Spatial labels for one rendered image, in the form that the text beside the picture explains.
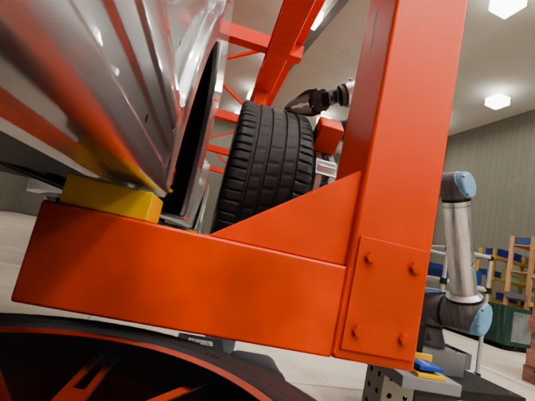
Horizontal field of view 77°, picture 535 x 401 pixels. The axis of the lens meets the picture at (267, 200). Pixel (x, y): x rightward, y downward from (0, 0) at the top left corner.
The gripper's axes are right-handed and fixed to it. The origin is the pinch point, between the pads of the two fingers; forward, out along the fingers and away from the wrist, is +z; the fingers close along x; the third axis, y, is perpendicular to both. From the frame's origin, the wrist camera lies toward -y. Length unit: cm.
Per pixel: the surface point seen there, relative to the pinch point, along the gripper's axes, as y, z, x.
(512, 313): 291, -315, -386
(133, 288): -70, 39, -18
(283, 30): 275, -47, 64
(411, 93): -51, -18, 0
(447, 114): -52, -24, -5
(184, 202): 30, 50, -32
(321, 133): -15.4, -6.4, -8.6
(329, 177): -21.5, -5.5, -21.3
